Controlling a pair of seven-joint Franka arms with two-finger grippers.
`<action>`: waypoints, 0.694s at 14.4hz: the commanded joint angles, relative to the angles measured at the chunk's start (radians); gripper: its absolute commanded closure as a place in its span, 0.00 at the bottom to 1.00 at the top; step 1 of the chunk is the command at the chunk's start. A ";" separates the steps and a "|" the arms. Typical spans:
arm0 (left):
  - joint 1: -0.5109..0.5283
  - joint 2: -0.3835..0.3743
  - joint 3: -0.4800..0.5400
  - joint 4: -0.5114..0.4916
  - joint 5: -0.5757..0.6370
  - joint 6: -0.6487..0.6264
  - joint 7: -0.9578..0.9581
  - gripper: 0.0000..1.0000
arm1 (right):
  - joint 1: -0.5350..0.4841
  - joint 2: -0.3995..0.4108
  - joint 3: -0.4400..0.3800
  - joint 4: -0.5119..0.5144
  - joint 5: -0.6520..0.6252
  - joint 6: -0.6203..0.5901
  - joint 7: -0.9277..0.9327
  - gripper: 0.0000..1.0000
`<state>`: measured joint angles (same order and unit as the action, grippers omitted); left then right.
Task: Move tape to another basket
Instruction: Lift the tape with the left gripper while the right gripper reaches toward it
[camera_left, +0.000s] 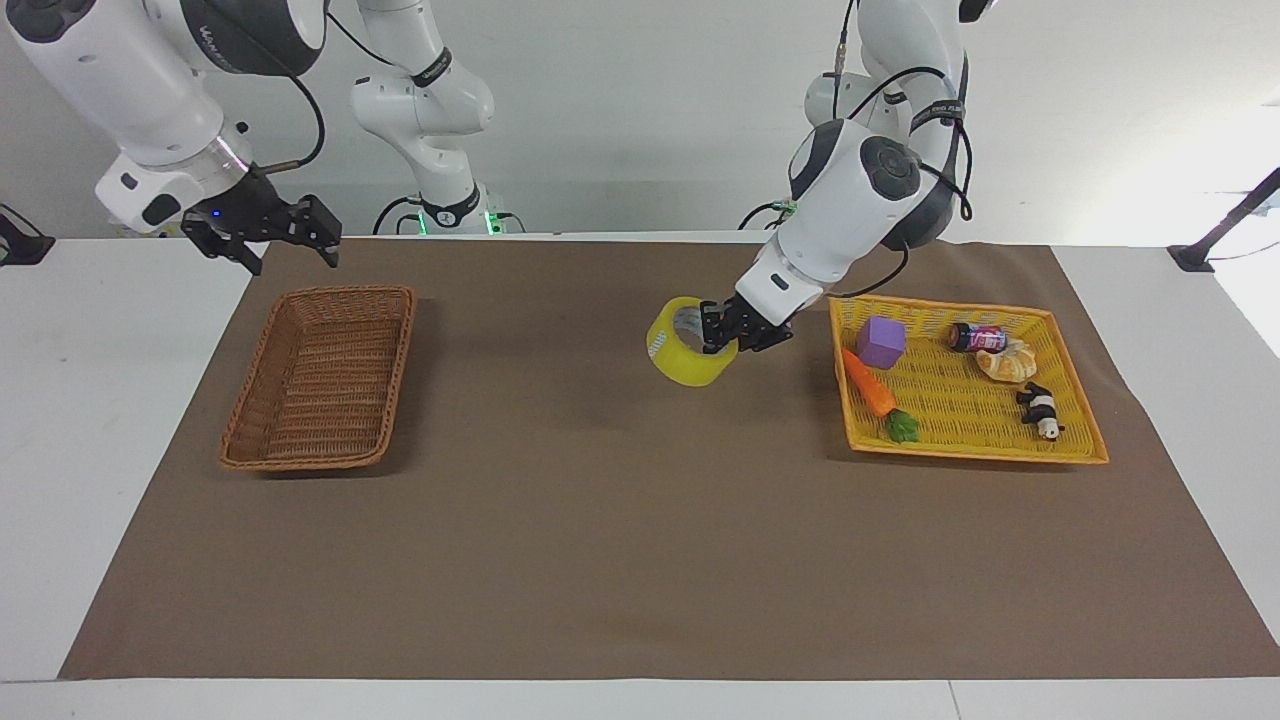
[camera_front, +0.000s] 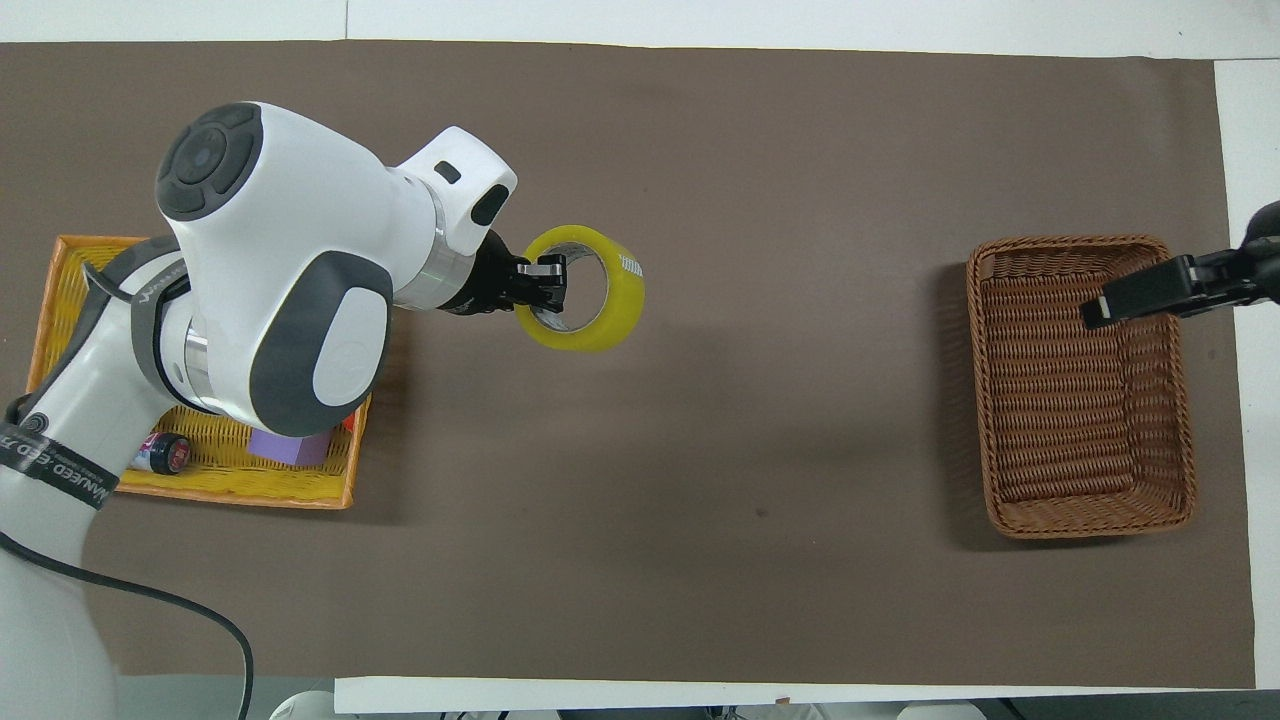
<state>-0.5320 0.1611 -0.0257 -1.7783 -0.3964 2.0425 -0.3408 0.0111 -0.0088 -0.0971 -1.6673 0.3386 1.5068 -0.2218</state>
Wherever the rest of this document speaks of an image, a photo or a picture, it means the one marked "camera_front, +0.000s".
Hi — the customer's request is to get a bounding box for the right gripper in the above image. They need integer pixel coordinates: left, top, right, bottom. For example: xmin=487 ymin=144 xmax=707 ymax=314
xmin=1243 ymin=200 xmax=1280 ymax=301

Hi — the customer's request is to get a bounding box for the brown wicker basket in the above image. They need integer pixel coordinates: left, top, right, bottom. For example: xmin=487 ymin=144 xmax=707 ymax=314
xmin=965 ymin=235 xmax=1198 ymax=541

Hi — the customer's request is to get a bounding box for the purple block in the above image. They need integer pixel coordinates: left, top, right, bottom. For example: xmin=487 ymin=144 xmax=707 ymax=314
xmin=247 ymin=424 xmax=338 ymax=469

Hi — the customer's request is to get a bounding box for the black cable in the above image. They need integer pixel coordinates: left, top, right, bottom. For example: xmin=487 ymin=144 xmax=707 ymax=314
xmin=0 ymin=530 xmax=256 ymax=720

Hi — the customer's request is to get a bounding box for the yellow tape roll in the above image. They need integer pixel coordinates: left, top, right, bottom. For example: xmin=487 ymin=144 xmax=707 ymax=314
xmin=513 ymin=224 xmax=647 ymax=353

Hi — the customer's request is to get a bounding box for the yellow woven basket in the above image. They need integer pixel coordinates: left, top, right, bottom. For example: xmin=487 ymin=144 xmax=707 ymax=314
xmin=24 ymin=234 xmax=374 ymax=511

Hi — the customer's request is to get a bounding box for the small black red bottle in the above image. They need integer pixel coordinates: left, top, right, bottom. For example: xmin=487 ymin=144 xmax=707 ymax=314
xmin=128 ymin=431 xmax=193 ymax=477

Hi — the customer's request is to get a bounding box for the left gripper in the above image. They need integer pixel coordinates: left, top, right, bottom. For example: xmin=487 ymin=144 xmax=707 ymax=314
xmin=443 ymin=230 xmax=523 ymax=318

